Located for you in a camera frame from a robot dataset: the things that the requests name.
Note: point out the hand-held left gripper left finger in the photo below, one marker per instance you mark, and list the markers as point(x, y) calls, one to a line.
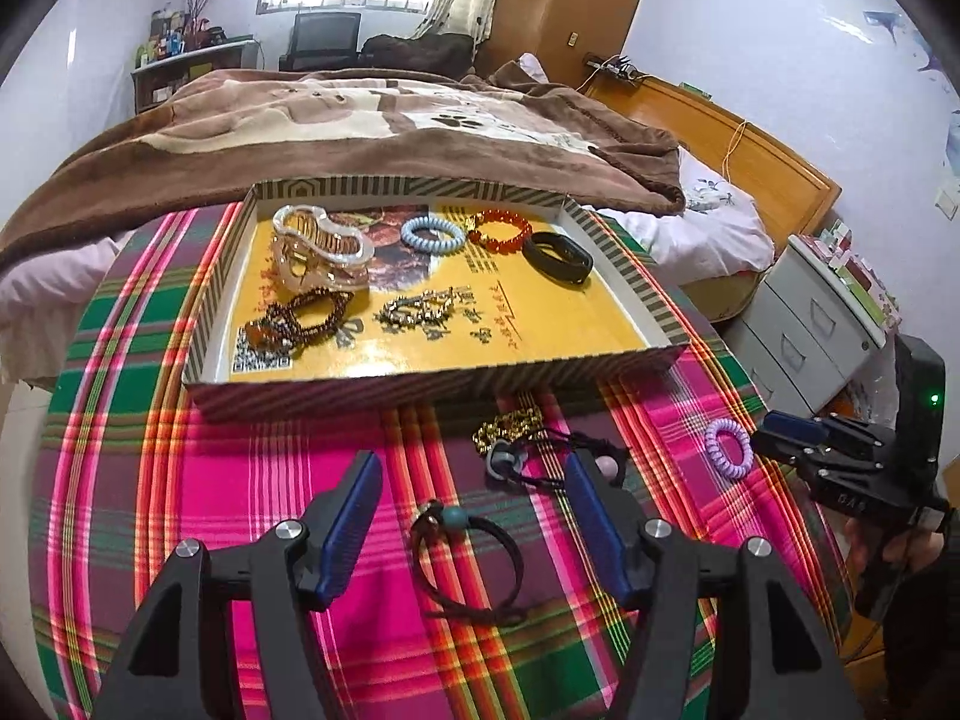
point(349, 525)

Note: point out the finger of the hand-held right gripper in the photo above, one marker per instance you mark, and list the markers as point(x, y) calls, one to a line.
point(795, 426)
point(787, 450)

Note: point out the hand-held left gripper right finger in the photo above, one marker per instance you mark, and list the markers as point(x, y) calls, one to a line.
point(596, 532)

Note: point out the striped cardboard box yellow inside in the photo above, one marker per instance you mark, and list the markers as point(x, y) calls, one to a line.
point(375, 390)

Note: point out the black wristband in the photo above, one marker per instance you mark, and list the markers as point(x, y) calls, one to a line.
point(570, 270)

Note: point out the clear hair claw clip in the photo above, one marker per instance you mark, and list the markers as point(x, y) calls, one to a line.
point(352, 255)

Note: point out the person's right hand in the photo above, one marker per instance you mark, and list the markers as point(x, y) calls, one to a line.
point(862, 547)

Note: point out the grey nightstand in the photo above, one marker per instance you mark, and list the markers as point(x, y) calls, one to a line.
point(795, 330)

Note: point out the pink green plaid cloth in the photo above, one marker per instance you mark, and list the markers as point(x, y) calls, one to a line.
point(262, 480)

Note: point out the stack of colourful boxes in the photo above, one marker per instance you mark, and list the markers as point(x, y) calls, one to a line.
point(855, 270)

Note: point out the white floral pillow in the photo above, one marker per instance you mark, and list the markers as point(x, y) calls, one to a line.
point(712, 232)

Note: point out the wooden headboard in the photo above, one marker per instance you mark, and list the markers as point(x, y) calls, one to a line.
point(750, 157)

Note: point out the power strip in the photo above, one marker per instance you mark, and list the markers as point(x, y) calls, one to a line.
point(615, 69)

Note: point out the brown plush blanket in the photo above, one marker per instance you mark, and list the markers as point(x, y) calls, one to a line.
point(225, 120)

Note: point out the dark bag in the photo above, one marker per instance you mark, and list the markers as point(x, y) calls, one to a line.
point(420, 52)

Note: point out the black chair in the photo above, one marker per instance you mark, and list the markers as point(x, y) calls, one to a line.
point(322, 34)

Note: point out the wooden desk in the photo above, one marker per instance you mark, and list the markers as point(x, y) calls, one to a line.
point(195, 56)

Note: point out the group of bottles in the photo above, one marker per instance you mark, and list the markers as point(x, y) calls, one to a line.
point(169, 41)

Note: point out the vase with dry branches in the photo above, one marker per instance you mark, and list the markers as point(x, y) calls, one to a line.
point(202, 0)

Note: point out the white wall socket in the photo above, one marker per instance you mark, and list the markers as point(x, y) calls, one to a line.
point(947, 204)

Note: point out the blue whale wall sticker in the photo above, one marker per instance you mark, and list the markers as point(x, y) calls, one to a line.
point(900, 34)

